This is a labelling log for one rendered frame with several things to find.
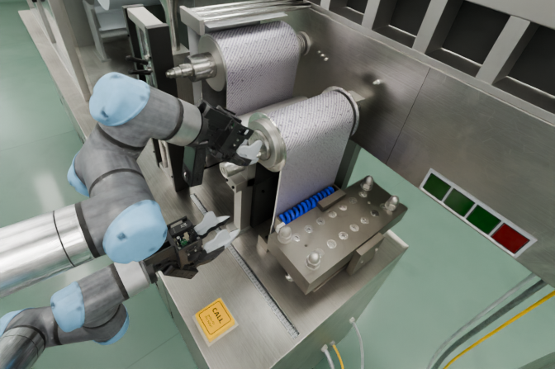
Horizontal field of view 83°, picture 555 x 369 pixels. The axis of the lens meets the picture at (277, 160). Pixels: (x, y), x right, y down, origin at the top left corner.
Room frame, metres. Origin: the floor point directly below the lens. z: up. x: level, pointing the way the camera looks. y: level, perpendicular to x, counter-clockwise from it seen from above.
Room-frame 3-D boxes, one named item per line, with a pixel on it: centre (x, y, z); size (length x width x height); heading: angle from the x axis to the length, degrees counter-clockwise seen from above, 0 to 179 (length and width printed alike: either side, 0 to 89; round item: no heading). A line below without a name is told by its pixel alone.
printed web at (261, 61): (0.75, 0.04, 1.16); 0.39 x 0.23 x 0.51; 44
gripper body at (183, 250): (0.34, 0.19, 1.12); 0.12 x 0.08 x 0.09; 134
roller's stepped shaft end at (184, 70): (0.69, 0.27, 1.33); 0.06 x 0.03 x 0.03; 134
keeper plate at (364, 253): (0.49, -0.28, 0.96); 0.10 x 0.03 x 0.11; 134
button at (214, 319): (0.29, 0.10, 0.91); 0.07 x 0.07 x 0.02; 44
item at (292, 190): (0.61, -0.10, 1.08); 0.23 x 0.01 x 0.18; 134
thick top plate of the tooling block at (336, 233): (0.55, -0.20, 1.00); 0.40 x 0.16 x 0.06; 134
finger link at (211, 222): (0.43, 0.13, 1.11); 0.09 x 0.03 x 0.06; 143
